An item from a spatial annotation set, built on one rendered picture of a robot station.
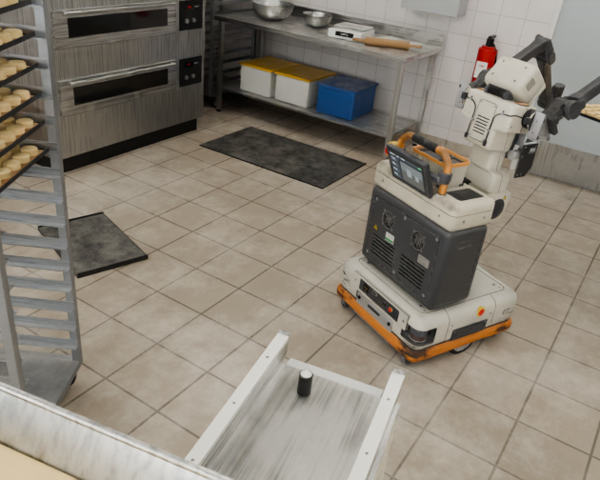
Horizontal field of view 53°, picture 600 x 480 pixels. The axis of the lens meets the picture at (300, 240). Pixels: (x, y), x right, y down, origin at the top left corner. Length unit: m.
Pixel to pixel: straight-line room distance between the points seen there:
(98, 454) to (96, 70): 3.98
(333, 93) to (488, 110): 2.68
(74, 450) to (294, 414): 0.74
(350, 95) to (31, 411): 4.72
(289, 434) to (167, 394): 1.35
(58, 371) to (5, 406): 1.81
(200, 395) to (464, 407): 1.13
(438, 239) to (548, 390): 0.90
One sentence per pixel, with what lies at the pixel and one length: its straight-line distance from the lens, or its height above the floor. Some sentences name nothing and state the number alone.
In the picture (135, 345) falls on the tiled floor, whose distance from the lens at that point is 2.89.
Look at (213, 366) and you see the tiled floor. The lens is 2.76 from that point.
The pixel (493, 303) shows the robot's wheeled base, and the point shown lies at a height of 0.26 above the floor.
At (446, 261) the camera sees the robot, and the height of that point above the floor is 0.56.
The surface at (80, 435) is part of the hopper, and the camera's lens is 0.71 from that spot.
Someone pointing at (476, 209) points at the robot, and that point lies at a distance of 2.61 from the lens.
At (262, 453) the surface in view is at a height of 0.84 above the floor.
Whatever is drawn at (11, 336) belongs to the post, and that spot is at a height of 0.62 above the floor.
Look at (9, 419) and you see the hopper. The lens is 0.77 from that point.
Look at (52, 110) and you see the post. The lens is 2.10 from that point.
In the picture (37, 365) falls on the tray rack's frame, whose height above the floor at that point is 0.15.
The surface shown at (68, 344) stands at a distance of 2.56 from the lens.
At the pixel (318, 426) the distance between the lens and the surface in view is 1.37.
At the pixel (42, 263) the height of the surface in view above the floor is 0.60.
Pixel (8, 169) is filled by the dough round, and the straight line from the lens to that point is 1.97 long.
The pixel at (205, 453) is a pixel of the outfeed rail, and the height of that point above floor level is 0.90.
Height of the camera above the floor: 1.82
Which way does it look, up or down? 29 degrees down
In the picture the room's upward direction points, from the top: 6 degrees clockwise
